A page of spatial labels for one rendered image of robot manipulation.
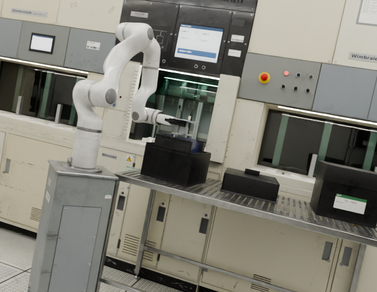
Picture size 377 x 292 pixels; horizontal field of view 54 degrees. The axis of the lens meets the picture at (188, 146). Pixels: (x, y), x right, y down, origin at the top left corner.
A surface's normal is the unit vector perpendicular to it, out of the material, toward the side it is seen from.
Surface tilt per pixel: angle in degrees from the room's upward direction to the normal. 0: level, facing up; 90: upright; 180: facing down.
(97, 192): 90
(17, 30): 90
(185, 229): 90
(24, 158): 90
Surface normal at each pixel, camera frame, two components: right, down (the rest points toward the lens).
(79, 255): 0.47, 0.15
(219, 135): -0.27, 0.01
